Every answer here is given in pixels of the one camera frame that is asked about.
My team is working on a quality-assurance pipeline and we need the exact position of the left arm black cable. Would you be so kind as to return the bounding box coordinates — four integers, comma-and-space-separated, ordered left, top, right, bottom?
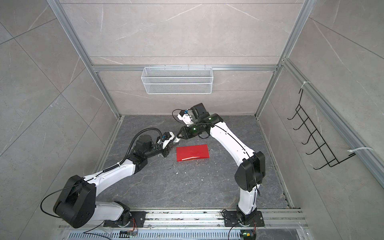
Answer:
40, 127, 163, 219

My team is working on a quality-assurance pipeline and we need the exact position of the black wire hook rack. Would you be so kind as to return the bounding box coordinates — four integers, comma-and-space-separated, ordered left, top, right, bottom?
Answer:
287, 89, 356, 170

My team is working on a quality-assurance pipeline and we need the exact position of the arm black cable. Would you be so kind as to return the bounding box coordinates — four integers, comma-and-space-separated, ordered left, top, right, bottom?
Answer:
171, 108, 187, 124
40, 127, 163, 219

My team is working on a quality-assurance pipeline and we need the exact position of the red envelope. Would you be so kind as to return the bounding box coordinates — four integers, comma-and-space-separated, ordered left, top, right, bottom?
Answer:
177, 145, 210, 162

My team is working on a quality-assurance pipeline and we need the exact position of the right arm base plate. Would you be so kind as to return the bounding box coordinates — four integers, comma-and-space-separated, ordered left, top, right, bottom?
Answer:
221, 210, 265, 227

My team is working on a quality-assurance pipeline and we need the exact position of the grey slotted cable duct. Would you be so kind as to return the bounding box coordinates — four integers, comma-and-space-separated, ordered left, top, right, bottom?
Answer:
67, 230, 243, 240

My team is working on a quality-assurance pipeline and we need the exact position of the white wire mesh basket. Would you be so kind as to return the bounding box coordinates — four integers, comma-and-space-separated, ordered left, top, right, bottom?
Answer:
141, 67, 214, 95

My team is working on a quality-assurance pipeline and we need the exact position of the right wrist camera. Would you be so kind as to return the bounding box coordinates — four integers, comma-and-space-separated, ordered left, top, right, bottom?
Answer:
177, 103, 210, 126

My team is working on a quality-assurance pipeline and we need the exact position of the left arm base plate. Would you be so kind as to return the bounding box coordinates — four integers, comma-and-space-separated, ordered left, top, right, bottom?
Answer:
103, 211, 147, 229

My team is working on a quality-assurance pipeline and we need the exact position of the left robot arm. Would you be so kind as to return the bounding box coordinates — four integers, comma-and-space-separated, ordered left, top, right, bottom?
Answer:
53, 132, 179, 229

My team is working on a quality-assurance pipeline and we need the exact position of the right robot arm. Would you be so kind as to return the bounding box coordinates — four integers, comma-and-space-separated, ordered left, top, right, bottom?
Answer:
177, 114, 266, 226

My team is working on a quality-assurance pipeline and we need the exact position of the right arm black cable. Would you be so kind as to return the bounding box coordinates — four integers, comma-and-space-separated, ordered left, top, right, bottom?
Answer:
171, 108, 187, 124

